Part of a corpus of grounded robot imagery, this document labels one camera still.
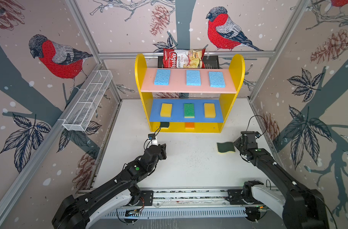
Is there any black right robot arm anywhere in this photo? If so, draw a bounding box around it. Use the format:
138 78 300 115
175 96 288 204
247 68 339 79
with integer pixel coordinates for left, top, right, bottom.
234 131 329 229

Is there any orange sponge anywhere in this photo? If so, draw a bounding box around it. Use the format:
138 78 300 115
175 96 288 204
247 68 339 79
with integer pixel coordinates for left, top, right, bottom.
185 123 195 129

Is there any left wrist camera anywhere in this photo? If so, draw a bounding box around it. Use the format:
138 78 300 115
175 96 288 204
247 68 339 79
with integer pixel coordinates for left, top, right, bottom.
147 133 158 147

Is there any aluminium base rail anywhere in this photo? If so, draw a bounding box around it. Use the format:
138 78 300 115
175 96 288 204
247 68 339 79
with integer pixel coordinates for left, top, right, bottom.
101 189 271 223

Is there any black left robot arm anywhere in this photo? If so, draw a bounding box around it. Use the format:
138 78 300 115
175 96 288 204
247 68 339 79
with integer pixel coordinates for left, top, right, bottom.
52 144 167 229

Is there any dark green wavy sponge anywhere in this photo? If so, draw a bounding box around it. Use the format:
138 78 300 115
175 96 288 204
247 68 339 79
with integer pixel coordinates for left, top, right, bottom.
160 122 170 128
217 142 236 154

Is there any yellow shelf unit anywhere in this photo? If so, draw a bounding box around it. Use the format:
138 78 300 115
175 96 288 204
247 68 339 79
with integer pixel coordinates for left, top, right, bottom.
135 53 245 133

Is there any pink upper shelf board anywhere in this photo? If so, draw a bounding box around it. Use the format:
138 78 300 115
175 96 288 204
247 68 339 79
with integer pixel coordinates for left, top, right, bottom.
139 68 242 94

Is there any red cassava chips bag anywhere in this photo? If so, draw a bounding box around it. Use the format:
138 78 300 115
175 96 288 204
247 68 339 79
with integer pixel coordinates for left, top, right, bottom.
163 49 205 69

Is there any yellow sponge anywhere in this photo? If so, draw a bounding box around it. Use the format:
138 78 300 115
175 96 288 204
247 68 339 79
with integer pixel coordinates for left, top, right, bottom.
160 103 173 117
204 103 216 118

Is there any light blue sponge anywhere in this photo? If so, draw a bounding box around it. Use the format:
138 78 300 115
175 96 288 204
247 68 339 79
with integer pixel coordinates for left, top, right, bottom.
154 69 171 86
186 70 201 86
208 72 226 88

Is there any white mesh wall tray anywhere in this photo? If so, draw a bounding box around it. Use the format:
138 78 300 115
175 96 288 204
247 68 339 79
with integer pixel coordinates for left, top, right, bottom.
62 70 113 132

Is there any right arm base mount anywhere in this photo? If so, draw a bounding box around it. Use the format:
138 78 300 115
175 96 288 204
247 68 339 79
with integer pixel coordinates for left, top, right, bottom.
225 180 264 205

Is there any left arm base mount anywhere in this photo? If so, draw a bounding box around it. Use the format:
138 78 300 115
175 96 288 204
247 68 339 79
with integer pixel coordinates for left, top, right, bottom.
128 185 154 207

